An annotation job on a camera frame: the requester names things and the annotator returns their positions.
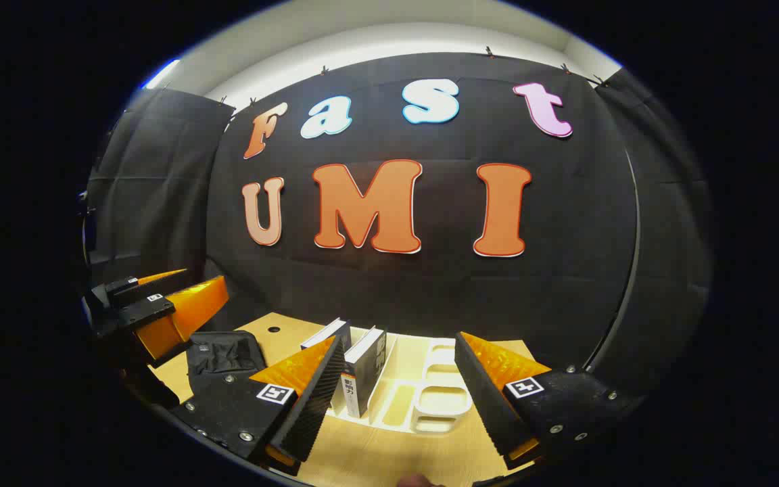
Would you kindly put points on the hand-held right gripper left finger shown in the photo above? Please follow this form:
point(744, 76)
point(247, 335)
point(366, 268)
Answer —
point(315, 399)

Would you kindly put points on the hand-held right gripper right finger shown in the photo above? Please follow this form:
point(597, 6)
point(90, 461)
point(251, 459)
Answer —
point(481, 399)

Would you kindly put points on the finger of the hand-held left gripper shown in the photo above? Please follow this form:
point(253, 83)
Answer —
point(143, 312)
point(126, 287)

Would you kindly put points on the white bookshelf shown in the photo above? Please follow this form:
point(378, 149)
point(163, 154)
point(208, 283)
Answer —
point(430, 399)

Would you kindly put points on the grey cover book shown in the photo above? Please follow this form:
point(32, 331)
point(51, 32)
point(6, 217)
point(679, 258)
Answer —
point(362, 379)

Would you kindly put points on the blue cover book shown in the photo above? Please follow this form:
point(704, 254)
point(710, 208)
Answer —
point(328, 333)

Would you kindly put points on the black schoolbag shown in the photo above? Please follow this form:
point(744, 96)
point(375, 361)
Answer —
point(224, 355)

